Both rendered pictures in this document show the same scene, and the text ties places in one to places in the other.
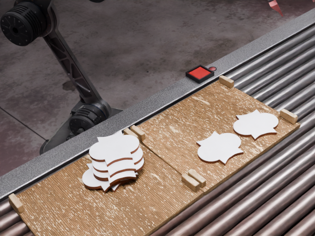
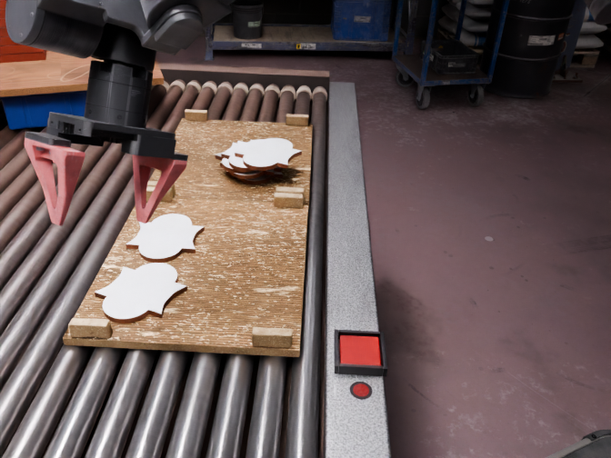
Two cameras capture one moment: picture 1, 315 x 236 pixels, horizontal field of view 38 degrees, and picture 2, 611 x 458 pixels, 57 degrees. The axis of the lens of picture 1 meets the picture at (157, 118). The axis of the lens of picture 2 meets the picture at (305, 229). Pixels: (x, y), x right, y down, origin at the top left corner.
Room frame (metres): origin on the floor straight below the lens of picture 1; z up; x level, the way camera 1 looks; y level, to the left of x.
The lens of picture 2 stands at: (1.71, -0.71, 1.55)
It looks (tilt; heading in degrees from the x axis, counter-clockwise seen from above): 34 degrees down; 126
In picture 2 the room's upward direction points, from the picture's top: 2 degrees clockwise
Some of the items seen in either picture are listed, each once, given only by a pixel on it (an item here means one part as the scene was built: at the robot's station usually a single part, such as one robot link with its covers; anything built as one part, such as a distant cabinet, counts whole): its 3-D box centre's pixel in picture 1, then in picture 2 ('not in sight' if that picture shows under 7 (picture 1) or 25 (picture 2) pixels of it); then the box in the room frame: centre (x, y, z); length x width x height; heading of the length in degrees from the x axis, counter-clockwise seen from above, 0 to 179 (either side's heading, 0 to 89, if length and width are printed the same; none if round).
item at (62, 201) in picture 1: (105, 198); (237, 158); (0.86, 0.16, 0.93); 0.41 x 0.35 x 0.02; 126
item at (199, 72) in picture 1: (199, 74); (359, 353); (1.43, -0.17, 0.92); 0.06 x 0.06 x 0.01; 35
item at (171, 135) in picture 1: (213, 129); (205, 263); (1.10, -0.17, 0.93); 0.41 x 0.35 x 0.02; 126
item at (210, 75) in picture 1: (199, 73); (359, 352); (1.43, -0.17, 0.92); 0.08 x 0.08 x 0.02; 35
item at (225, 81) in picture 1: (226, 81); (272, 337); (1.32, -0.25, 0.95); 0.06 x 0.02 x 0.03; 36
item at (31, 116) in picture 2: not in sight; (67, 86); (0.27, 0.11, 0.97); 0.31 x 0.31 x 0.10; 57
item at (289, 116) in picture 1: (288, 115); (90, 328); (1.11, -0.41, 0.95); 0.06 x 0.02 x 0.03; 36
